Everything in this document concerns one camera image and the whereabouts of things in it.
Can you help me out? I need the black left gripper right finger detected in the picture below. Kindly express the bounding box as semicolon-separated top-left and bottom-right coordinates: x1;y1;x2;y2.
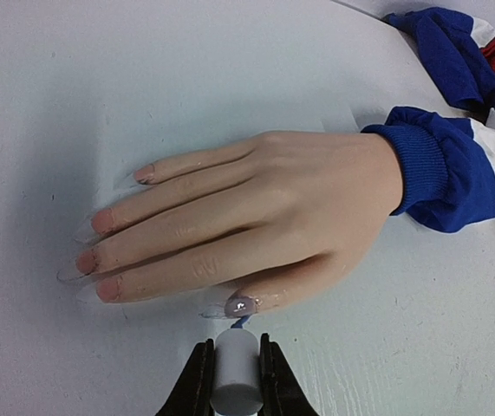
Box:
258;333;316;416

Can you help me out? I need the white nail polish cap brush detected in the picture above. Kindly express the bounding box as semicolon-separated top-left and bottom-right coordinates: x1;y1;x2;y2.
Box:
211;316;263;416

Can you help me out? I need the blue white red jacket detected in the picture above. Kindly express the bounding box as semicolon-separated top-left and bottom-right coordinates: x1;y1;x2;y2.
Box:
367;7;495;233

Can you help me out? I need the mannequin hand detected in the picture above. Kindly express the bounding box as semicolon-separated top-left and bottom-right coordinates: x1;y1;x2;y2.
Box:
58;131;403;317

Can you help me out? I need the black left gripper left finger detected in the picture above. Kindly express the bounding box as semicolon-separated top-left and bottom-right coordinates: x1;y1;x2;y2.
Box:
155;339;215;416

